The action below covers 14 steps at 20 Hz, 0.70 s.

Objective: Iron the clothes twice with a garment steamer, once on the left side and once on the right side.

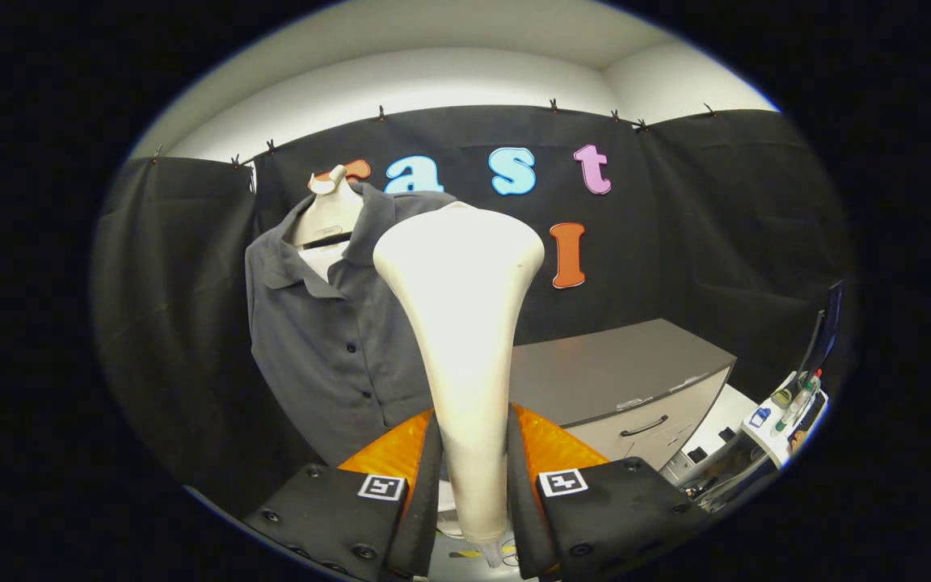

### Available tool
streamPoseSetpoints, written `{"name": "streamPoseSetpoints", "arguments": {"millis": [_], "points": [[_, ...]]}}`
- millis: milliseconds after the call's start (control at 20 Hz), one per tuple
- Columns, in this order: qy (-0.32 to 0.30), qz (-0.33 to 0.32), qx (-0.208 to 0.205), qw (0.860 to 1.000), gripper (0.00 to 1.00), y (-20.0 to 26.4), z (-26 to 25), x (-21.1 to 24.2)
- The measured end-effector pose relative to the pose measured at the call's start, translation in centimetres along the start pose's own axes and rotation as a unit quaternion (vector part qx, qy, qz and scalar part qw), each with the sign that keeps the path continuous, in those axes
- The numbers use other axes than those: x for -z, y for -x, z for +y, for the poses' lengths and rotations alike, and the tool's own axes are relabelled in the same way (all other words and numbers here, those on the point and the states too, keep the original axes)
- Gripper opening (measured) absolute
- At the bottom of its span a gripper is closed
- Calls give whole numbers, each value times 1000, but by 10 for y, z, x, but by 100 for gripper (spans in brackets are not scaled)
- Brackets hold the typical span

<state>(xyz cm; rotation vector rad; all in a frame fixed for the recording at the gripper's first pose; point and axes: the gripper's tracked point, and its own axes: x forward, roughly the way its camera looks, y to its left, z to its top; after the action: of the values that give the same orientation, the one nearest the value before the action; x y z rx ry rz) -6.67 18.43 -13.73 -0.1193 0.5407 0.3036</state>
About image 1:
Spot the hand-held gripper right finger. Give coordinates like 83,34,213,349
506,404,709,581

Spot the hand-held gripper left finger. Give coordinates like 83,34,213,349
243,408,444,582

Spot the grey button shirt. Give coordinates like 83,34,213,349
245,182,466,470

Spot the cream garment hanger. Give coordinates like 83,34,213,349
292,164,365,247

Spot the grey drawer cabinet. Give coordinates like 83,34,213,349
506,318,737,474

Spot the white side desk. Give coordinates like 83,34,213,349
740,370,830,470

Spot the white inner cloth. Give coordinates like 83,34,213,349
297,238,352,284

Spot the green label plastic bottle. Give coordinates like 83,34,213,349
774,396,806,433

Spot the black keyboard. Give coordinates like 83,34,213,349
789,392,826,441

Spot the black backdrop cloth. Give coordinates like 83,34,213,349
92,105,854,502

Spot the computer monitor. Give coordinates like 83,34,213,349
797,279,845,389

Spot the row of black clips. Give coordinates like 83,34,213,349
152,101,717,167

